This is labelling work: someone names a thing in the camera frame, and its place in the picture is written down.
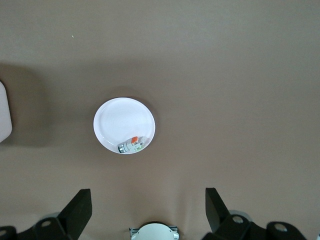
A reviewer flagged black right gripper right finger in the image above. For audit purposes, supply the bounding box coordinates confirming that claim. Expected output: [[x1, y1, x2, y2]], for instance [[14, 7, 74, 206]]
[[203, 187, 266, 240]]

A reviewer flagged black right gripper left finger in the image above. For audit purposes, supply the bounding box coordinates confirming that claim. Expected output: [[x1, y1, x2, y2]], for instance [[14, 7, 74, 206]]
[[33, 188, 92, 240]]

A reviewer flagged white lidded storage box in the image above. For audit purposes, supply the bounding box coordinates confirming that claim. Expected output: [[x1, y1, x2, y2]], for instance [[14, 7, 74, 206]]
[[0, 80, 13, 144]]

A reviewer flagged pale pink round plate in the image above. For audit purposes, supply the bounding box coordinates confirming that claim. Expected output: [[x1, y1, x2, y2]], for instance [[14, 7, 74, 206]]
[[93, 97, 157, 156]]

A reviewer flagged brown table cover sheet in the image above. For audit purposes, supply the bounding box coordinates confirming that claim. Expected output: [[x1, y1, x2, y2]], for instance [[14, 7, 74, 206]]
[[0, 0, 320, 240]]

